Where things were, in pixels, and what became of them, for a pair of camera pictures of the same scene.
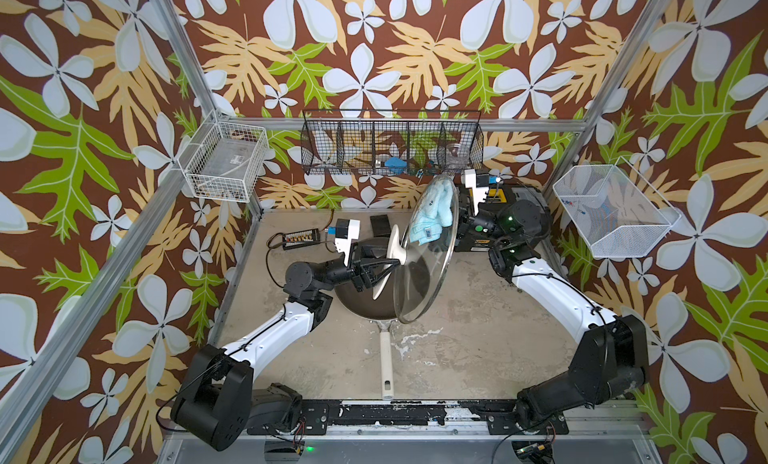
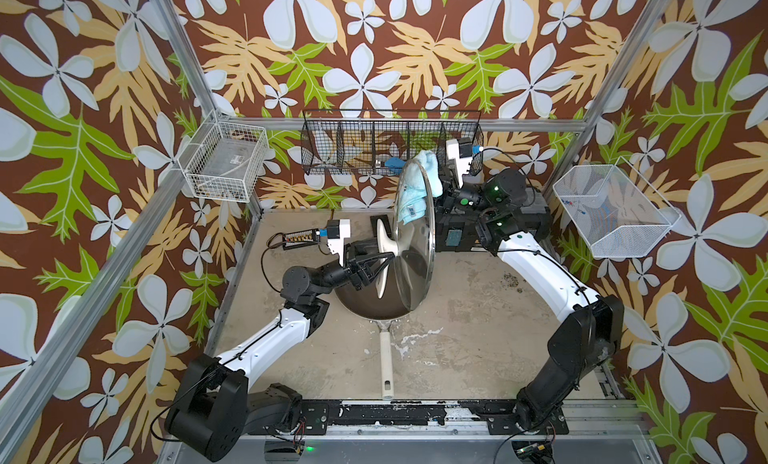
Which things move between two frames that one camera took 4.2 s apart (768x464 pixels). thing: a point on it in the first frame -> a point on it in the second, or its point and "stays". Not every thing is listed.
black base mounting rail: [416, 416] stays
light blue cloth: [436, 211] -> [422, 179]
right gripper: [469, 227] -> [453, 204]
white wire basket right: [618, 213] stays
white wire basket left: [224, 161] stays
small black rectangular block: [380, 225] stays
